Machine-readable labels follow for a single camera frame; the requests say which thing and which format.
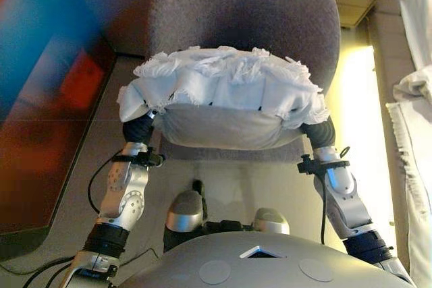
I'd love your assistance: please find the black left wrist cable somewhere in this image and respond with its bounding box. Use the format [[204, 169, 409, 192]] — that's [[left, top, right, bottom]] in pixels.
[[88, 157, 119, 215]]

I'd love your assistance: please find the white frilled cushion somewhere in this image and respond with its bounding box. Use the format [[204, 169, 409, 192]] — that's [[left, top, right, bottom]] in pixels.
[[115, 45, 330, 151]]

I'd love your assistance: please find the silver right robot leg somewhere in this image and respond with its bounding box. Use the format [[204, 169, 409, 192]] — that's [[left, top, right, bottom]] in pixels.
[[252, 207, 291, 235]]

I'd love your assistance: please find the beige upholstered bed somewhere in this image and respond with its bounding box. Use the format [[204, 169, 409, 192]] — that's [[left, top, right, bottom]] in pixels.
[[367, 0, 432, 288]]

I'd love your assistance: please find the white fringed throw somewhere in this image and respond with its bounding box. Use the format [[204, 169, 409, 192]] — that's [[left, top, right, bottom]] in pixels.
[[385, 100, 432, 288]]

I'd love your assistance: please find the white duvet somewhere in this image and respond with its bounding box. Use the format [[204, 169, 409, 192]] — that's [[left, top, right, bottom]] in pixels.
[[392, 0, 432, 100]]

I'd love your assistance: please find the grey robot torso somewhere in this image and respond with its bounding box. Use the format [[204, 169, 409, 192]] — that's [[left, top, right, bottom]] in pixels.
[[119, 230, 416, 288]]

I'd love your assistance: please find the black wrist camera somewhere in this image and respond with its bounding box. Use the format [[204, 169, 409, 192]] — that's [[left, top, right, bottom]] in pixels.
[[296, 154, 317, 175], [137, 150, 165, 168]]

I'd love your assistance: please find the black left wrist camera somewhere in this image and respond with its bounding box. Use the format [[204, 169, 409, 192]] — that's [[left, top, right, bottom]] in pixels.
[[137, 150, 165, 168]]

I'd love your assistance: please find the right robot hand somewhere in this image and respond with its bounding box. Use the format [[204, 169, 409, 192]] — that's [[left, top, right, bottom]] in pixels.
[[300, 119, 337, 150]]

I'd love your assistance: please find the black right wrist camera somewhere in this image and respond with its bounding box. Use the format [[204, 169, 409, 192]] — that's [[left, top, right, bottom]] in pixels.
[[296, 154, 317, 175]]

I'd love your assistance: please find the dark framed glossy panel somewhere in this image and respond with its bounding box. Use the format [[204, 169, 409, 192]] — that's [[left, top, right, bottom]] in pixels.
[[0, 0, 118, 262]]

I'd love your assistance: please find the silver left robot leg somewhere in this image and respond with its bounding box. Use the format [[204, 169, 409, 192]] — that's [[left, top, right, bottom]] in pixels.
[[163, 179, 207, 252]]

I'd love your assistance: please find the silver robot leg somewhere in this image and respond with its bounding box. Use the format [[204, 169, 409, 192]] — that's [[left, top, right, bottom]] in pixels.
[[252, 207, 291, 235], [163, 179, 207, 252]]

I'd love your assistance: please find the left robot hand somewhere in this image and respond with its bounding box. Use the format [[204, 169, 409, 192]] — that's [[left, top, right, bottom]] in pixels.
[[121, 111, 158, 145]]

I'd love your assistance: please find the grey fabric armchair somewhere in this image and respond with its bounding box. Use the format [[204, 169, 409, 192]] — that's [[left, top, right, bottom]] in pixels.
[[147, 0, 342, 161]]

